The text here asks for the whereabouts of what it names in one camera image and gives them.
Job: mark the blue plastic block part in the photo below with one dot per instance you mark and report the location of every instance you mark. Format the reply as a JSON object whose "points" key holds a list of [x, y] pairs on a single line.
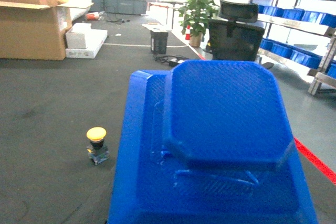
{"points": [[208, 142]]}

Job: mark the stainless steel shelf rack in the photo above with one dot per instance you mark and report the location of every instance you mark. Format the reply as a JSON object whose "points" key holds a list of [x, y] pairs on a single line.
{"points": [[292, 56]]}

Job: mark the black power supply box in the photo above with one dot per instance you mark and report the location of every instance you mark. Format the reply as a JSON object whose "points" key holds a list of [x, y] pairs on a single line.
{"points": [[159, 41]]}

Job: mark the green potted plant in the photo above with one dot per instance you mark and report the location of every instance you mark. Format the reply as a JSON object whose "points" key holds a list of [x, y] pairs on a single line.
{"points": [[195, 15]]}

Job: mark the black office chair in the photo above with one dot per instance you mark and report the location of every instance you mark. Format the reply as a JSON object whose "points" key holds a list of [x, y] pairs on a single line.
{"points": [[234, 35]]}

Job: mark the white flat box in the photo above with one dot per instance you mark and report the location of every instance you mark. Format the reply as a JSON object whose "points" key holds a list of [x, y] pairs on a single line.
{"points": [[96, 39]]}

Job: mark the grey storage crate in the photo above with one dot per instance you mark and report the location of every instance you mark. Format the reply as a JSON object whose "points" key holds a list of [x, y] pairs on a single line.
{"points": [[129, 7]]}

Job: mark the white small box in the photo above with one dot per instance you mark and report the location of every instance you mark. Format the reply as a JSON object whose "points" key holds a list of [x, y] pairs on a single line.
{"points": [[78, 36]]}

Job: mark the large open cardboard box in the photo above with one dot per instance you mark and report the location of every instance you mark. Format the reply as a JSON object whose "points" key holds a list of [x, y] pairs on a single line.
{"points": [[35, 29]]}

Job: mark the black power adapter with cable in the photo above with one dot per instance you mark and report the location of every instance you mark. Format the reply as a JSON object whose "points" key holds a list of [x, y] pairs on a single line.
{"points": [[170, 60]]}

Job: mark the yellow push button switch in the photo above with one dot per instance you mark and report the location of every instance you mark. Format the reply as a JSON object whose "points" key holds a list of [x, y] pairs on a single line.
{"points": [[98, 152]]}

